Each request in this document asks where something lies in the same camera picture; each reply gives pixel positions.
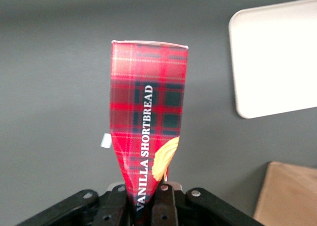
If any beige plastic tray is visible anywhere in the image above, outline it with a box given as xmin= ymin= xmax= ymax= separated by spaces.
xmin=228 ymin=0 xmax=317 ymax=119

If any small white scrap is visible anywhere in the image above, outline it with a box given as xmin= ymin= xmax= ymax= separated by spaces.
xmin=100 ymin=133 xmax=112 ymax=149

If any wooden drawer cabinet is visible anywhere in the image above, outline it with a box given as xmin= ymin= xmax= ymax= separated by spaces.
xmin=252 ymin=161 xmax=317 ymax=226

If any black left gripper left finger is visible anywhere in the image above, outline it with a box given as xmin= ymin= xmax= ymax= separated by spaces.
xmin=95 ymin=183 xmax=130 ymax=226

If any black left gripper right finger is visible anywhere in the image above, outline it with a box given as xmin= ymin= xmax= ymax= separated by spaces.
xmin=150 ymin=183 xmax=179 ymax=226

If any red tartan cookie box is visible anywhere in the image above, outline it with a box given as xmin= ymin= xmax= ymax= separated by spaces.
xmin=109 ymin=39 xmax=190 ymax=226

